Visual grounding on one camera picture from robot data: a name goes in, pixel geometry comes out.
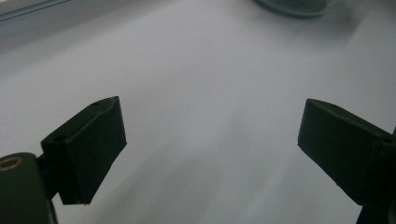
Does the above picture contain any grey round bowl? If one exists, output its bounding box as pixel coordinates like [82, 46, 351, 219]
[252, 0, 335, 19]

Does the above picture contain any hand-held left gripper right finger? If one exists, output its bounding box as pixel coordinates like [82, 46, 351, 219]
[297, 98, 396, 207]

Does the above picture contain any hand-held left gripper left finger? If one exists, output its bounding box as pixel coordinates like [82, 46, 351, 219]
[40, 95, 128, 206]

